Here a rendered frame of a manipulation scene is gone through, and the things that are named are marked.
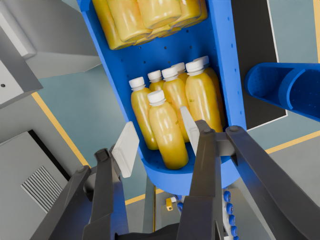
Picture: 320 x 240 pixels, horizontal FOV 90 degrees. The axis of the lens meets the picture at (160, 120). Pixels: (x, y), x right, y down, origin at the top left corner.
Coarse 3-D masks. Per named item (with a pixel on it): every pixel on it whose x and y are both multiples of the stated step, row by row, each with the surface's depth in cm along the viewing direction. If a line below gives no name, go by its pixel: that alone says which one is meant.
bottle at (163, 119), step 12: (156, 108) 37; (168, 108) 37; (156, 120) 37; (168, 120) 37; (156, 132) 38; (168, 132) 38; (180, 132) 40; (168, 144) 39; (180, 144) 40; (168, 156) 40; (180, 156) 40; (168, 168) 42
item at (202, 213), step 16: (208, 144) 11; (208, 160) 9; (192, 176) 9; (208, 176) 8; (192, 192) 8; (208, 192) 7; (192, 208) 6; (208, 208) 6; (192, 224) 6; (208, 224) 6
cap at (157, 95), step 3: (159, 90) 38; (162, 90) 37; (150, 93) 38; (153, 93) 37; (156, 93) 36; (159, 93) 36; (162, 93) 37; (150, 96) 36; (153, 96) 36; (156, 96) 36; (159, 96) 36; (162, 96) 37; (150, 99) 37; (153, 99) 36; (156, 99) 36; (159, 99) 36; (162, 99) 37; (150, 102) 38
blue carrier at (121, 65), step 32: (224, 0) 25; (96, 32) 35; (192, 32) 44; (224, 32) 26; (128, 64) 45; (160, 64) 50; (224, 64) 27; (128, 96) 44; (224, 96) 29; (224, 128) 50; (160, 160) 48; (192, 160) 43; (224, 160) 32
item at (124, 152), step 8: (128, 128) 18; (120, 136) 16; (128, 136) 17; (136, 136) 20; (120, 144) 15; (128, 144) 16; (136, 144) 19; (112, 152) 14; (120, 152) 14; (128, 152) 16; (136, 152) 18; (120, 160) 14; (128, 160) 15; (120, 168) 14; (128, 168) 15; (128, 176) 15
